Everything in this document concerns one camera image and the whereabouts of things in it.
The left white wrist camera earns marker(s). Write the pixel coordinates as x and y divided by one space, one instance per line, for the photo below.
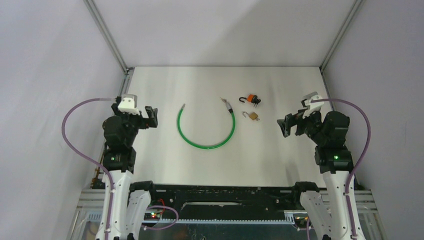
127 103

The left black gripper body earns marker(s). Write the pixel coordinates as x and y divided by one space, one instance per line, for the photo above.
131 121

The green cable lock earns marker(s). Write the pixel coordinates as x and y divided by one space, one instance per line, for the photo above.
207 147

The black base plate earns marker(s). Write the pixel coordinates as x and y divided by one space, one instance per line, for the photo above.
228 203

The orange black padlock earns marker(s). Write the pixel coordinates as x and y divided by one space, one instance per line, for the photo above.
249 99

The left aluminium frame rail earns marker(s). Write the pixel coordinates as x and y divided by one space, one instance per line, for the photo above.
111 68

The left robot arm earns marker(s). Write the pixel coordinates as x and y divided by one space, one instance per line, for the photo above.
126 201

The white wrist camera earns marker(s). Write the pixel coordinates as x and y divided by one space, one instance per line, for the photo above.
311 104
127 103

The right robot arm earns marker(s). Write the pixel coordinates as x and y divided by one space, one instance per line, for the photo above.
339 221

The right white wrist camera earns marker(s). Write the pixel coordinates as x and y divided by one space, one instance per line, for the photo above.
311 104

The aluminium frame rail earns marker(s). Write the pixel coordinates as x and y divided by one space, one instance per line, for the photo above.
352 13
111 68

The right aluminium frame rail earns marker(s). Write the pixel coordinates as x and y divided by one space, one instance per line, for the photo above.
352 13

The small brass padlock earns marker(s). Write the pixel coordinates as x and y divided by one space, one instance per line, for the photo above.
251 115

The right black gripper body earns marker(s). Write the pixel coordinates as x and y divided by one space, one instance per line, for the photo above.
310 125

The black-headed key bunch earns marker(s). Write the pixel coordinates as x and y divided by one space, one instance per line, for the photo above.
256 102

